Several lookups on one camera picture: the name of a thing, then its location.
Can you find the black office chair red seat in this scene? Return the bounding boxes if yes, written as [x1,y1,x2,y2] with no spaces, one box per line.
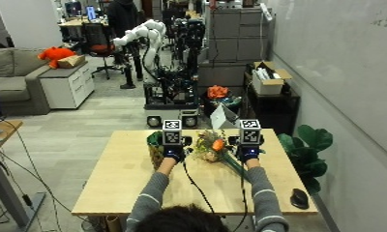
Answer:
[80,21,125,81]

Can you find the white marker cube, left glove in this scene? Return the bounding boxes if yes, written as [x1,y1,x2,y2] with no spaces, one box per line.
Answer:
[161,119,184,147]

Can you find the small brown cardboard box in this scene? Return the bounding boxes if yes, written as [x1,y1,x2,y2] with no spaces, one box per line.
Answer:
[56,54,87,70]

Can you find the black right glove cable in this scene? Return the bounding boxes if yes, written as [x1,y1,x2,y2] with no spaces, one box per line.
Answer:
[232,163,251,232]

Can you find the black glove cable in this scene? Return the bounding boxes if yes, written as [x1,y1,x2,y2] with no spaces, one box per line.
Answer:
[181,159,216,216]
[232,163,251,232]

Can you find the black floor cable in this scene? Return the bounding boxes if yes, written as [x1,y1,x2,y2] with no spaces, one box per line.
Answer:
[0,119,92,232]

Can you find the person's left hand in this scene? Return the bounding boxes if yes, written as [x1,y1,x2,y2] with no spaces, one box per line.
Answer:
[161,144,187,164]

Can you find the orange artificial flowers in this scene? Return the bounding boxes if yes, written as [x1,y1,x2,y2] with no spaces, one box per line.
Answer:
[207,84,231,101]

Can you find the white paper bag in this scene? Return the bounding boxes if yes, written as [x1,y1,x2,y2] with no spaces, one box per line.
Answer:
[209,102,241,131]

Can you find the white marker cube, glove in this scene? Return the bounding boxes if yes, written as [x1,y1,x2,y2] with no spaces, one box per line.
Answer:
[161,119,184,147]
[237,119,264,146]

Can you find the green leafy potted plant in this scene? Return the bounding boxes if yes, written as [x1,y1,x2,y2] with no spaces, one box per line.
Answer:
[276,124,335,195]

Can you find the brown cardboard tube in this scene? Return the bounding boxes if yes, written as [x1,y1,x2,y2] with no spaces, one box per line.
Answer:
[104,215,123,232]

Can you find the white drawer cabinet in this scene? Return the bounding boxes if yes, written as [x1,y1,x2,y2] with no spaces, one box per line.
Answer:
[37,61,97,110]

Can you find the flower bouquet with orange bloom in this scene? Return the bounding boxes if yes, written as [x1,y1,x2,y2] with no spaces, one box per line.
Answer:
[193,129,252,184]

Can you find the black side shelf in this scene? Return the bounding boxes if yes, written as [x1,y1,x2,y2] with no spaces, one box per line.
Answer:
[243,72,301,135]

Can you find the wall whiteboard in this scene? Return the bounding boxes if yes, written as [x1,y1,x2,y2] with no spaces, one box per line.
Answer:
[265,0,387,163]

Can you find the black computer mouse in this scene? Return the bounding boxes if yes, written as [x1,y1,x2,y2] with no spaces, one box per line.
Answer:
[289,188,311,211]

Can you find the black robot cart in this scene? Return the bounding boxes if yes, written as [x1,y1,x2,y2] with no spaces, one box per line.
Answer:
[141,18,208,129]

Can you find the black left glove cable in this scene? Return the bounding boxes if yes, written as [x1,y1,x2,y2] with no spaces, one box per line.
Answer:
[181,159,216,216]

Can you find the open white cardboard box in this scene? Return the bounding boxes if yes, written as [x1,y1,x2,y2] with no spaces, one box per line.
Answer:
[251,60,293,97]

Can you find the white marker cube, right glove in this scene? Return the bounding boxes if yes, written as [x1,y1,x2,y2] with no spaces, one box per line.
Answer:
[237,119,264,146]

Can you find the green woven vase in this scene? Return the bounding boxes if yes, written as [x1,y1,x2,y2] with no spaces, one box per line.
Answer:
[145,130,167,171]

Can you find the grey sofa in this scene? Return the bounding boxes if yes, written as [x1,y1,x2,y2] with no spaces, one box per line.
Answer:
[0,46,55,117]

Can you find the grey filing cabinets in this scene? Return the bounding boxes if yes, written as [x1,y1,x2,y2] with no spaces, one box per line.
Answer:
[205,5,275,64]

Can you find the person's right hand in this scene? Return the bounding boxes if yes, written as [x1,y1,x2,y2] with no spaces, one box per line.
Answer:
[235,144,264,163]

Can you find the orange plush toy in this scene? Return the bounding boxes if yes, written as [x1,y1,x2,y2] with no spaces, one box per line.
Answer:
[36,45,77,70]

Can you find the wooden desk with grey leg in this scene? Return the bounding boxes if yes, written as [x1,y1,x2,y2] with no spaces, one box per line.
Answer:
[0,119,47,230]

